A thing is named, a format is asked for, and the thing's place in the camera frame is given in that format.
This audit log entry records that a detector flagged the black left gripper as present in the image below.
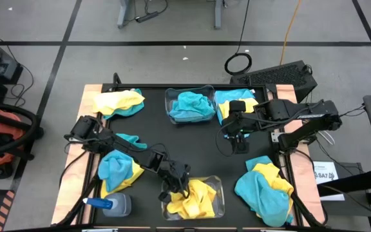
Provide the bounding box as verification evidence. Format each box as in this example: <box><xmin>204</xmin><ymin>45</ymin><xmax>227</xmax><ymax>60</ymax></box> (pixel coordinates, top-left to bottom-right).
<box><xmin>158</xmin><ymin>158</ymin><xmax>192</xmax><ymax>204</ymax></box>

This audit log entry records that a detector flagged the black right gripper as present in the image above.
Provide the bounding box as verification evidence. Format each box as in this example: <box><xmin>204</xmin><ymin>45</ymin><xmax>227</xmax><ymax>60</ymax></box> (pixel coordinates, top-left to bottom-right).
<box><xmin>221</xmin><ymin>111</ymin><xmax>260</xmax><ymax>154</ymax></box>

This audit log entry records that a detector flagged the clear plastic basket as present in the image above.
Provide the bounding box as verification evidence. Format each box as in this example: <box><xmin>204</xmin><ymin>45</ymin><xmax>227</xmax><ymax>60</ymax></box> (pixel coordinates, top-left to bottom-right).
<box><xmin>160</xmin><ymin>175</ymin><xmax>225</xmax><ymax>222</ymax></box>
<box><xmin>164</xmin><ymin>84</ymin><xmax>217</xmax><ymax>126</ymax></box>

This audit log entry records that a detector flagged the grey spray bottle blue nozzle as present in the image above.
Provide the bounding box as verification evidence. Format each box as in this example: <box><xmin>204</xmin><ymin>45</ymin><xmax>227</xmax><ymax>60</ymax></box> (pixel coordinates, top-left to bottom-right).
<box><xmin>82</xmin><ymin>192</ymin><xmax>132</xmax><ymax>217</ymax></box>

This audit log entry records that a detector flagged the bottom-right cloth pile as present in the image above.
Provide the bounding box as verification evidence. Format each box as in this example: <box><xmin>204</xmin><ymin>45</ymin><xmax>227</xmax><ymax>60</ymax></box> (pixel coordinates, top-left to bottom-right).
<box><xmin>234</xmin><ymin>170</ymin><xmax>295</xmax><ymax>228</ymax></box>

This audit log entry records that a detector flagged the black perforated computer tower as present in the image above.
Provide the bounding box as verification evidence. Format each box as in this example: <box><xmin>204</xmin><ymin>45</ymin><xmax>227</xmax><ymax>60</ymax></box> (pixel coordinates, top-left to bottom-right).
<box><xmin>229</xmin><ymin>60</ymin><xmax>318</xmax><ymax>101</ymax></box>

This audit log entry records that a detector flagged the white paper sheet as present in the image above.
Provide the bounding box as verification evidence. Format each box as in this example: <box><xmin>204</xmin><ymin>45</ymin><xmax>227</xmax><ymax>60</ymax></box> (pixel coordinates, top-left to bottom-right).
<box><xmin>312</xmin><ymin>160</ymin><xmax>346</xmax><ymax>202</ymax></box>

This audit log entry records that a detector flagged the grey desk leg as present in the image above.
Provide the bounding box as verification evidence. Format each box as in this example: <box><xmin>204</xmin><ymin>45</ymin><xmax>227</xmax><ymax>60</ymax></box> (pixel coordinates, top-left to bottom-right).
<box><xmin>213</xmin><ymin>0</ymin><xmax>224</xmax><ymax>30</ymax></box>
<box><xmin>117</xmin><ymin>0</ymin><xmax>134</xmax><ymax>30</ymax></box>

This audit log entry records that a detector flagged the black power strip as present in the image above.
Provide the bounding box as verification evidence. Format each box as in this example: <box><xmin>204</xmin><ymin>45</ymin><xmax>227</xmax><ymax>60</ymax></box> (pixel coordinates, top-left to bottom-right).
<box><xmin>135</xmin><ymin>11</ymin><xmax>160</xmax><ymax>24</ymax></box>

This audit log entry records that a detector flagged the coiled black cable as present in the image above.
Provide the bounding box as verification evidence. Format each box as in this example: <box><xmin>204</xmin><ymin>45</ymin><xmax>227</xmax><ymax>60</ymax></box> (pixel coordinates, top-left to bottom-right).
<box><xmin>224</xmin><ymin>0</ymin><xmax>253</xmax><ymax>77</ymax></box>

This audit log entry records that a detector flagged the yellow cable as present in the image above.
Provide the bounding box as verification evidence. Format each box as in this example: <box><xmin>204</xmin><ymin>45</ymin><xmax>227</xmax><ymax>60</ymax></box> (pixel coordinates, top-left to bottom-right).
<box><xmin>280</xmin><ymin>0</ymin><xmax>303</xmax><ymax>66</ymax></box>

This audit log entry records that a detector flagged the black desk frame beam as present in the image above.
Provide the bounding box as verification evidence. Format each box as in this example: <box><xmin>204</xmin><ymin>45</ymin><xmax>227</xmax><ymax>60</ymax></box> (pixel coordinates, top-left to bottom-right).
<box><xmin>317</xmin><ymin>167</ymin><xmax>371</xmax><ymax>232</ymax></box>

